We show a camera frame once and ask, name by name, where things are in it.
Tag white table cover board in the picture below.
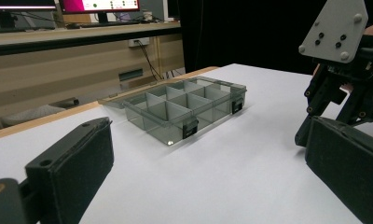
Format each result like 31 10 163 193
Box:
0 63 373 224

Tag clear grey compartment box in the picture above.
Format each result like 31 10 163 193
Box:
102 75 248 147

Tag dark grey object under desk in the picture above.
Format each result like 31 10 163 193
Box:
0 96 80 128

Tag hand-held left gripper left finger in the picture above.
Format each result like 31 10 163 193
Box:
24 117 115 224

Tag dark monitor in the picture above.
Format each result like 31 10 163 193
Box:
0 0 58 32

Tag white wall outlet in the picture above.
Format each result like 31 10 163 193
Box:
127 36 151 49

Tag black curtain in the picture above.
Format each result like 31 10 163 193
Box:
177 0 373 77

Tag black keyboard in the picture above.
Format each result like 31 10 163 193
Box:
64 20 145 30

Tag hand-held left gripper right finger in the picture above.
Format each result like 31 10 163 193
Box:
304 116 373 224

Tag black outlet cable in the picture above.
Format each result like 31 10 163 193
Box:
136 40 166 81

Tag wooden desk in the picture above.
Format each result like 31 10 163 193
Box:
0 21 187 132

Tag monitor with pink screen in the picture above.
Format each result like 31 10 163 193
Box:
59 0 142 24

